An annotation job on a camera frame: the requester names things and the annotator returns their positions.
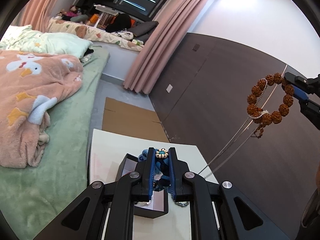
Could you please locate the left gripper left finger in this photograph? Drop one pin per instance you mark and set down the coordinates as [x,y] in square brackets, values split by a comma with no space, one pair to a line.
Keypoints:
[103,211]

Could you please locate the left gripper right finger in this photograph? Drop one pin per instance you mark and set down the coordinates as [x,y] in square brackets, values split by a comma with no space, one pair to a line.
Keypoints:
[218,211]

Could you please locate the black jewelry box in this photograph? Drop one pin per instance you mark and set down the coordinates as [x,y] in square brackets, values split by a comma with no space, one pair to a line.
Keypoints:
[154,204]

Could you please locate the green bed sheet mattress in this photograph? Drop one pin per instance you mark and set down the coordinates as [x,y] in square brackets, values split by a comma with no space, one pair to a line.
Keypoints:
[32,197]

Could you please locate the flattened cardboard sheet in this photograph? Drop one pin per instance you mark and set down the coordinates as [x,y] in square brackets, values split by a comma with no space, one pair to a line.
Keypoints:
[129,120]

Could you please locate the pink duck blanket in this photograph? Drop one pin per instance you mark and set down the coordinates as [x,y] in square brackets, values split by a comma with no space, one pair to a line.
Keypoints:
[31,84]

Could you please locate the pink curtain right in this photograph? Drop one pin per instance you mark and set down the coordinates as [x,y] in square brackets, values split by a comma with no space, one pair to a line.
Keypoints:
[174,23]

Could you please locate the pink curtain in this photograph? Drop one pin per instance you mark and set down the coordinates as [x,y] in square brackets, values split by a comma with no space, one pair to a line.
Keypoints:
[37,14]
[174,23]

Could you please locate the light green pillow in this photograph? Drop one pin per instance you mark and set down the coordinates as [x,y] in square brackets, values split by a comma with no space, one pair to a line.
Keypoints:
[28,40]

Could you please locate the patterned window bench cushion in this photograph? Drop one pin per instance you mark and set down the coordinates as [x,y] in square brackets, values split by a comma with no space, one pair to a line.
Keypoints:
[124,39]

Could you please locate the pink curtain left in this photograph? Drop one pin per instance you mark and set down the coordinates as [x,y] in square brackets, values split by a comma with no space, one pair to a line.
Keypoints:
[37,14]

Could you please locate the white wall switch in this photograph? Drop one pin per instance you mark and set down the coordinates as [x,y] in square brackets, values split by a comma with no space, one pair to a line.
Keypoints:
[169,88]

